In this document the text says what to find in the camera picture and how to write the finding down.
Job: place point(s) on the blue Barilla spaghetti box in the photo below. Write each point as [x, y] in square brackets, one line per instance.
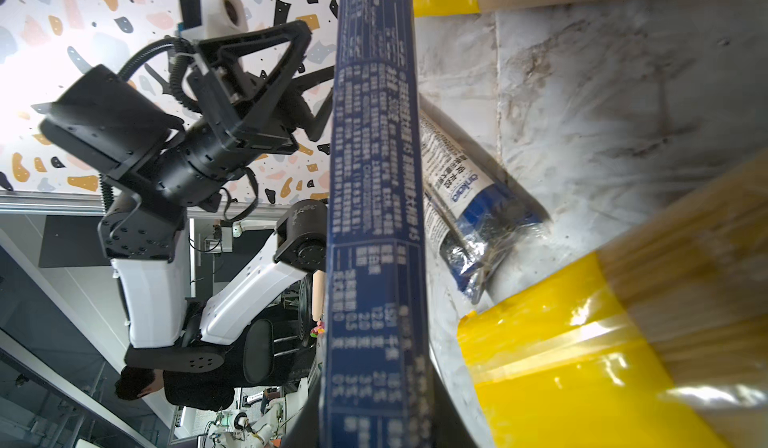
[378, 383]

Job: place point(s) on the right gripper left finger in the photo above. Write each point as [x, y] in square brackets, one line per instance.
[306, 430]

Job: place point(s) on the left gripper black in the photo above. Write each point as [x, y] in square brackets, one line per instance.
[251, 113]

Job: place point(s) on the clear blue-end spaghetti bag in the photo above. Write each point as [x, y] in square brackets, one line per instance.
[472, 219]

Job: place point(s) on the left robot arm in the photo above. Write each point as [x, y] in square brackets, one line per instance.
[162, 169]

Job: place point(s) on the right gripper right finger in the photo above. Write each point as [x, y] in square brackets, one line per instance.
[458, 419]

